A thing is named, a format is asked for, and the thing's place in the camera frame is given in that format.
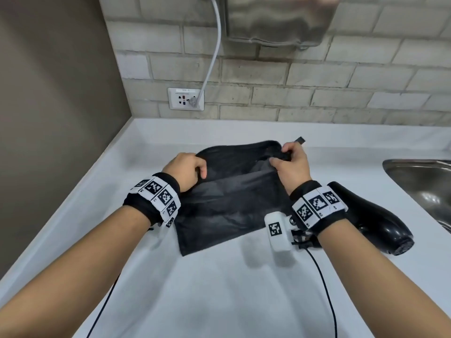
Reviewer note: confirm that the white wall power outlet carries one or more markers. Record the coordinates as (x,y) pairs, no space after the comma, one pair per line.
(185,99)

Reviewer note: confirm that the stainless steel sink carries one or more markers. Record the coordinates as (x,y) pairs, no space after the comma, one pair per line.
(422,183)

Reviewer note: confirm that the right wristband with marker tiles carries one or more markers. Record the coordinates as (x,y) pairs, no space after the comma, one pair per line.
(317,204)

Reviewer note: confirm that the person's left hand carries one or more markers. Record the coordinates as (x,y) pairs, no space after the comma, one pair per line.
(183,170)

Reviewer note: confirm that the person's left forearm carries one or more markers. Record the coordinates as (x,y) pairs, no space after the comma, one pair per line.
(75,267)

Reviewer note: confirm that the person's right hand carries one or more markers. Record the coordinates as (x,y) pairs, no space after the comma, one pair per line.
(294,168)

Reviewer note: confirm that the left wristband with marker tiles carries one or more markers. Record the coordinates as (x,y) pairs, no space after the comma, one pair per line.
(155,195)

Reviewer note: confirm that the person's right forearm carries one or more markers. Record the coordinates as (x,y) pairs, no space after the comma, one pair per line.
(387,281)

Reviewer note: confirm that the wristband with marker tiles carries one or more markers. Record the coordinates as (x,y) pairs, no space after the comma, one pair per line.
(155,195)
(317,204)

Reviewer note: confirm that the person's left thumb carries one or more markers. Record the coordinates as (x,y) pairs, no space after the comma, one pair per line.
(201,169)

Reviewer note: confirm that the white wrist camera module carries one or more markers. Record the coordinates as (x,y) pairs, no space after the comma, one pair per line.
(279,230)

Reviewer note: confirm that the person's right thumb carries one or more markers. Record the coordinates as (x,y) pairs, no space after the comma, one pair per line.
(278,161)

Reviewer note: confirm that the black hair dryer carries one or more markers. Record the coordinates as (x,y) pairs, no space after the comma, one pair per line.
(373,221)

